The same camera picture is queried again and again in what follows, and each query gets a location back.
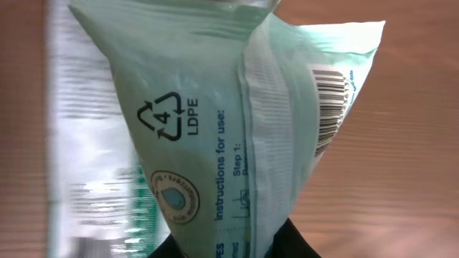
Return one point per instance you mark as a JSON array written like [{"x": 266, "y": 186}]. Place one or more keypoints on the light green wipes pouch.
[{"x": 229, "y": 109}]

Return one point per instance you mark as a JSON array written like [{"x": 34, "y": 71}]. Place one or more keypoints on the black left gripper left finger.
[{"x": 168, "y": 249}]

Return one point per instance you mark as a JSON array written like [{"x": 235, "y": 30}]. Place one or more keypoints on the green 3M package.
[{"x": 99, "y": 202}]

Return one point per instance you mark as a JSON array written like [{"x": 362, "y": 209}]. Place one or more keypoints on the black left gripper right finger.
[{"x": 289, "y": 243}]

